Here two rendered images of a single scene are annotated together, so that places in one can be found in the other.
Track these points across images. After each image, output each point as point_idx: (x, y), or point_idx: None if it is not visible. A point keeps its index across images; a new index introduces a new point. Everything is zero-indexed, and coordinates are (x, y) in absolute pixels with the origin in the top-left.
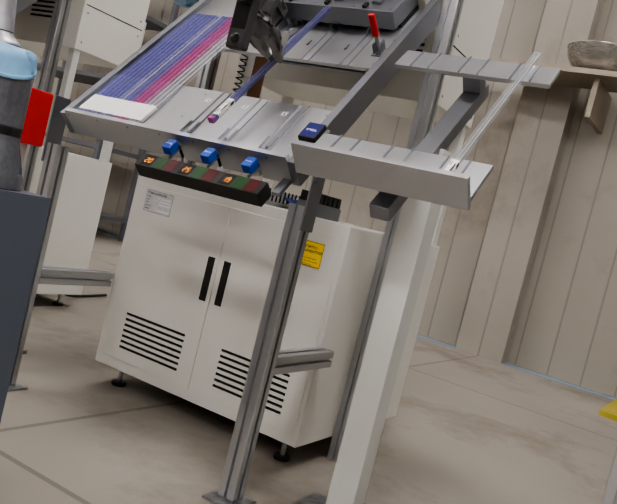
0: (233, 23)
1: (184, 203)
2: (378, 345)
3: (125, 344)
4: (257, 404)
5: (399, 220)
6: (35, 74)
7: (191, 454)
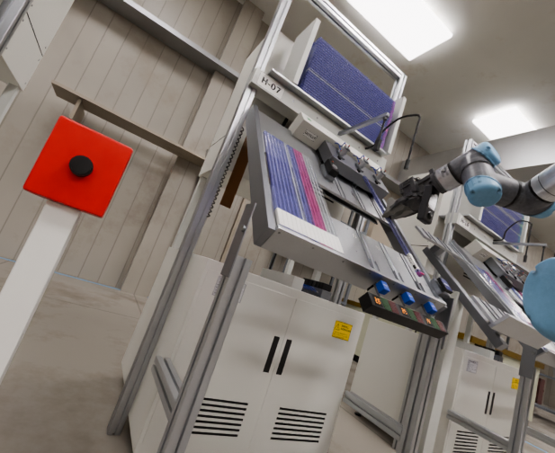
0: (428, 204)
1: (255, 291)
2: (438, 402)
3: None
4: None
5: (450, 332)
6: None
7: None
